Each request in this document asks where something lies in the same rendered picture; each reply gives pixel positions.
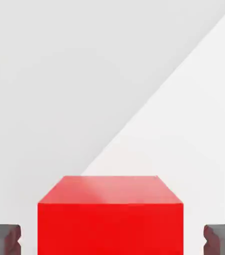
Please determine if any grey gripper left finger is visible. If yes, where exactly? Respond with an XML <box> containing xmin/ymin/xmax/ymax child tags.
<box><xmin>0</xmin><ymin>224</ymin><xmax>22</xmax><ymax>255</ymax></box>

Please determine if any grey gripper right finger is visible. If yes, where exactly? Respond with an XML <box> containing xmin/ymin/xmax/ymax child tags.
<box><xmin>203</xmin><ymin>224</ymin><xmax>225</xmax><ymax>255</ymax></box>

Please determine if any small red cube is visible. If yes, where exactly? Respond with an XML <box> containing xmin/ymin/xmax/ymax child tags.
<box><xmin>37</xmin><ymin>175</ymin><xmax>184</xmax><ymax>255</ymax></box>

